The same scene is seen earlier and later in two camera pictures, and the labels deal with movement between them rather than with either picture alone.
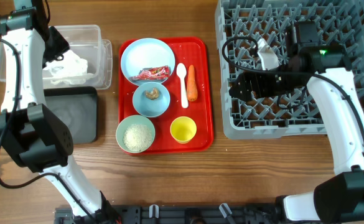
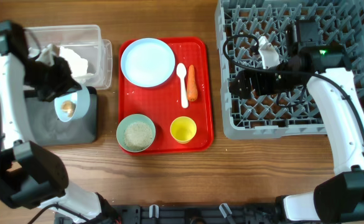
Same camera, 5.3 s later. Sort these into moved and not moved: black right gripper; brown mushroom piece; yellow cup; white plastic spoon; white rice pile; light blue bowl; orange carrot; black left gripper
Moved: black left gripper; light blue bowl; brown mushroom piece
Not moved: yellow cup; orange carrot; black right gripper; white plastic spoon; white rice pile
